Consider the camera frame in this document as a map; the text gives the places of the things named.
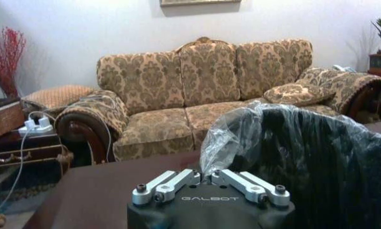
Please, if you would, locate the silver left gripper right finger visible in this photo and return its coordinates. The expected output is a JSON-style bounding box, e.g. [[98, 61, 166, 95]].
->
[[211, 169, 291, 207]]

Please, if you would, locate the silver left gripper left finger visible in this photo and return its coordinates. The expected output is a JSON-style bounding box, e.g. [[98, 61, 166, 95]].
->
[[131, 168, 203, 206]]

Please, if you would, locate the black bin with clear liner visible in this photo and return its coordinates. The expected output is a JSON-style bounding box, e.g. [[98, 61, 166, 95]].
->
[[199, 100, 381, 229]]

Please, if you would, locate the floral patterned sofa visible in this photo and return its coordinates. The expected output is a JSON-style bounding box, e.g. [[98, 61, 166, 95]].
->
[[55, 37, 381, 163]]

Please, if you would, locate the floral throw pillow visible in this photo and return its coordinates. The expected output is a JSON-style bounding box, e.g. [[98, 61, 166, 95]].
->
[[263, 83, 338, 107]]

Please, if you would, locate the dark wooden side cabinet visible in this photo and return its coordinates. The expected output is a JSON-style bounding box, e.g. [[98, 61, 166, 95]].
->
[[0, 132, 74, 179]]

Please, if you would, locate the white power strip with plugs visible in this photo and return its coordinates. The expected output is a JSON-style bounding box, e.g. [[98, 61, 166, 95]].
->
[[18, 112, 56, 137]]

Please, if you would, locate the patterned floor rug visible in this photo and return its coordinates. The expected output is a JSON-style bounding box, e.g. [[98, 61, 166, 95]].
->
[[0, 164, 64, 217]]

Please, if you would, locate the tan checked cushion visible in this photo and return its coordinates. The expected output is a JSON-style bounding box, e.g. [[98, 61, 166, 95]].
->
[[20, 86, 96, 108]]

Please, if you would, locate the woven wicker basket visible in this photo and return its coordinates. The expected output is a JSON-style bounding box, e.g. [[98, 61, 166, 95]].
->
[[0, 97, 26, 139]]

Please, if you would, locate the red dried branch bouquet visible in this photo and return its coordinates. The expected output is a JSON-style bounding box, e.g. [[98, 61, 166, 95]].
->
[[0, 26, 27, 99]]

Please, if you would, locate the white power cable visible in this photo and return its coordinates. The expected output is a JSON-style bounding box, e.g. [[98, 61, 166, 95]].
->
[[0, 111, 118, 217]]

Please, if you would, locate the framed wall picture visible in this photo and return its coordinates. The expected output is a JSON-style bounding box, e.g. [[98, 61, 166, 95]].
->
[[159, 0, 243, 7]]

